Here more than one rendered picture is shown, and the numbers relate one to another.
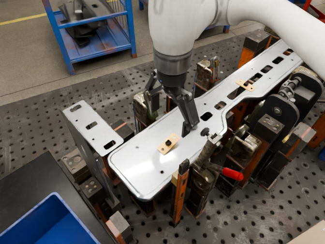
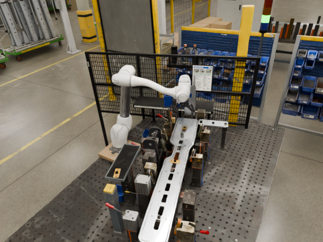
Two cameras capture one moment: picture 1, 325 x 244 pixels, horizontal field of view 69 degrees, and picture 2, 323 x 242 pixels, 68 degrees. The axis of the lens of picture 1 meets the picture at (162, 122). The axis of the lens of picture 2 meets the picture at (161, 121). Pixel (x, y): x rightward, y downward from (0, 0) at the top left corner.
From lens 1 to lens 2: 242 cm
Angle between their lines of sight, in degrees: 91
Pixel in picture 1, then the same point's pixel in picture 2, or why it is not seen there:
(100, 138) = (205, 121)
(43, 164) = (208, 109)
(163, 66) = not seen: hidden behind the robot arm
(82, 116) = (219, 123)
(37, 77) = not seen: outside the picture
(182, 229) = not seen: hidden behind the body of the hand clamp
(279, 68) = (164, 180)
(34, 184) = (204, 106)
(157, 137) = (190, 129)
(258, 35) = (189, 196)
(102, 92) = (255, 169)
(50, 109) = (262, 150)
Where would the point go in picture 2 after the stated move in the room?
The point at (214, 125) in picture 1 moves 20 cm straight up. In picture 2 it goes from (175, 140) to (174, 122)
